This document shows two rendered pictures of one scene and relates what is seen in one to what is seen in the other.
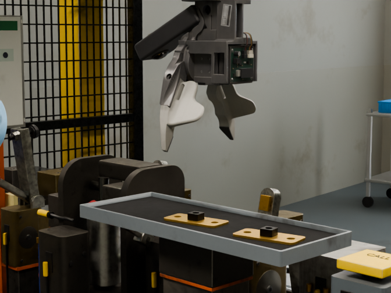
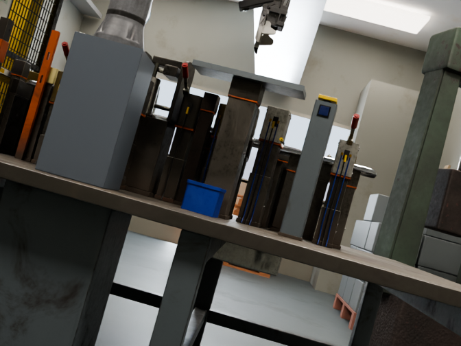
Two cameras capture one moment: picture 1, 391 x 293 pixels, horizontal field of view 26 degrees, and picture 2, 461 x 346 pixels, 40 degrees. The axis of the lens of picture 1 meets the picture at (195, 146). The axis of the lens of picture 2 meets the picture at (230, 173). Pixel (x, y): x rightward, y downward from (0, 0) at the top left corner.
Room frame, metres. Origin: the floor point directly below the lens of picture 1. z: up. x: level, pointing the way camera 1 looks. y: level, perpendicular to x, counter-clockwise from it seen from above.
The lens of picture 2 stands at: (-0.60, 1.14, 0.76)
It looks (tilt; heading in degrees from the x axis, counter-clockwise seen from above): 3 degrees up; 325
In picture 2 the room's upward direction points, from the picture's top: 16 degrees clockwise
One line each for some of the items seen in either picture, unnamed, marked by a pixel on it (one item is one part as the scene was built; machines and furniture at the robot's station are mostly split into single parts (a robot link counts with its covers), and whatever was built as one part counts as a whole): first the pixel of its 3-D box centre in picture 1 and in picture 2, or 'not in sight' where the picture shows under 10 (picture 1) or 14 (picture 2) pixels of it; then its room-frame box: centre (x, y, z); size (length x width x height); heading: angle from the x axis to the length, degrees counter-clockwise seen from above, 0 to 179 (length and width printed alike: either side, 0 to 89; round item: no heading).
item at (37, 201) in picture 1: (37, 201); not in sight; (1.71, 0.32, 1.06); 0.03 x 0.01 x 0.03; 135
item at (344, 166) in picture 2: not in sight; (335, 194); (0.95, -0.38, 0.88); 0.12 x 0.07 x 0.36; 135
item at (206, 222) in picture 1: (195, 217); not in sight; (1.09, 0.00, 1.17); 0.08 x 0.04 x 0.01; 54
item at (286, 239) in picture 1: (269, 232); not in sight; (1.01, -0.09, 1.17); 0.08 x 0.04 x 0.01; 57
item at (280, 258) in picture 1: (206, 223); (250, 79); (1.10, -0.01, 1.16); 0.37 x 0.14 x 0.02; 45
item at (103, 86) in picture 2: not in sight; (98, 114); (1.16, 0.43, 0.90); 0.20 x 0.20 x 0.40; 52
